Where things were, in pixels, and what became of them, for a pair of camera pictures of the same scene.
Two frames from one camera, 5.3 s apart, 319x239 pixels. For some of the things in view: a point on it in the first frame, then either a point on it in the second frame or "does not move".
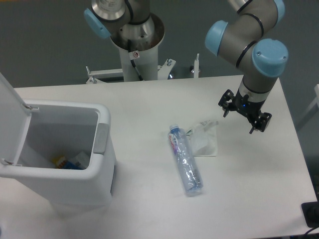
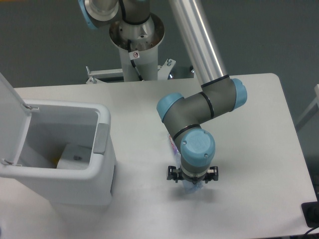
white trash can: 68,154 does not move
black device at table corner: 310,211 does not move
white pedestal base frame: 164,70 does not move
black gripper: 250,110 -> 193,175
